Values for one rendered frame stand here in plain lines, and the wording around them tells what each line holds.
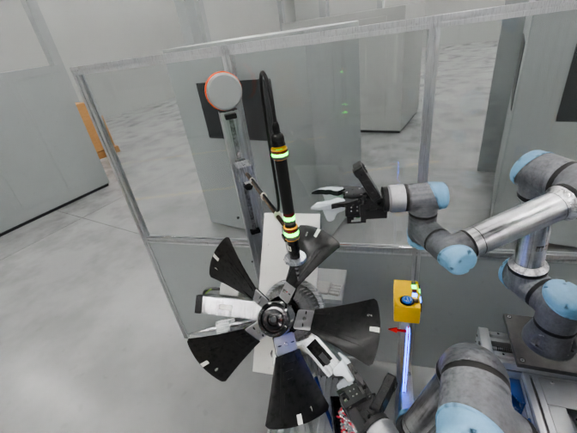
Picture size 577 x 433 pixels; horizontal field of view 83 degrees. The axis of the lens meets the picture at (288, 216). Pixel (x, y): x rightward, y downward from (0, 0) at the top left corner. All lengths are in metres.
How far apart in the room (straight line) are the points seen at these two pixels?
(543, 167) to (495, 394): 0.66
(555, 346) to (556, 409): 0.19
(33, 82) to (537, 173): 6.19
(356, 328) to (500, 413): 0.58
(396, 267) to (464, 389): 1.28
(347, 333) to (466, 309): 1.10
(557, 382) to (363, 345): 0.67
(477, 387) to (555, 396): 0.79
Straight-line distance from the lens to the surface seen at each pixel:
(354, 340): 1.17
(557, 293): 1.34
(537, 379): 1.51
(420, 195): 0.93
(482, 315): 2.20
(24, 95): 6.34
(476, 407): 0.69
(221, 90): 1.51
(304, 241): 1.24
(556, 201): 1.04
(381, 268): 1.93
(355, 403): 1.02
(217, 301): 1.46
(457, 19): 1.52
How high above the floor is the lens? 2.08
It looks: 30 degrees down
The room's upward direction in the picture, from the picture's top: 9 degrees counter-clockwise
